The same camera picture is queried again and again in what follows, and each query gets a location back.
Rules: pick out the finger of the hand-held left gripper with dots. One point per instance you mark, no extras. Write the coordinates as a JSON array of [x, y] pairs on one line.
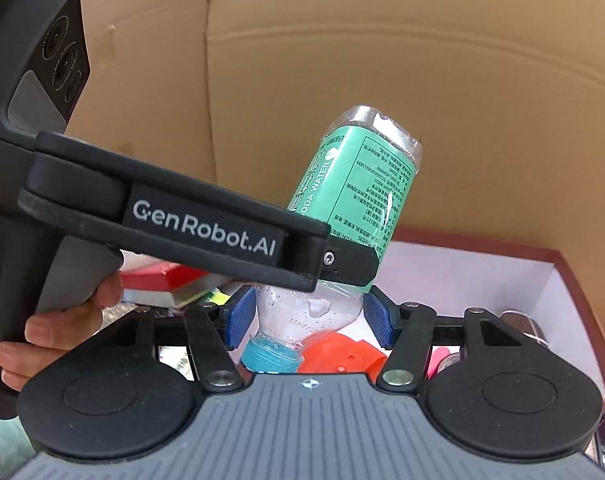
[[347, 260]]

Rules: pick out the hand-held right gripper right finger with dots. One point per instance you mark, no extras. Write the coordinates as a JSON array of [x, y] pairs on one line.
[[377, 317]]

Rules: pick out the pink small item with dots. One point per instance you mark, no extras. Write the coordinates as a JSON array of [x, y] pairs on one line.
[[440, 360]]

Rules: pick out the orange plastic piece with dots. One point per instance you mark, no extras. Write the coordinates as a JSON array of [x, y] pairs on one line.
[[342, 355]]

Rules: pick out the silver metal item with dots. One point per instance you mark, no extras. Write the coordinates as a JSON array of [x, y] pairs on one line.
[[524, 327]]

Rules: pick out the dark red box container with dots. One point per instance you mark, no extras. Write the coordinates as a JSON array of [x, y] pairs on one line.
[[482, 280]]

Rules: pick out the yellow green packet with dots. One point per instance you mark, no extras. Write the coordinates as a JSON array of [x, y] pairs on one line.
[[216, 297]]

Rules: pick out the green label soda water bottle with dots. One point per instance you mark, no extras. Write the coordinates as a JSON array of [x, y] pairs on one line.
[[362, 175]]

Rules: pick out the person's left hand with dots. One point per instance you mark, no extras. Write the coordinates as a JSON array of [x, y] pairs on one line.
[[67, 327]]

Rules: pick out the large cardboard box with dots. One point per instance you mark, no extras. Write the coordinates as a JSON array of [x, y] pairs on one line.
[[382, 35]]

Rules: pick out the red and silver box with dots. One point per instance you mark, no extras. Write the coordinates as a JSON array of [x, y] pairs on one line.
[[167, 280]]

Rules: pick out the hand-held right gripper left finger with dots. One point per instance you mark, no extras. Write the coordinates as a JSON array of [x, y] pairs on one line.
[[240, 317]]

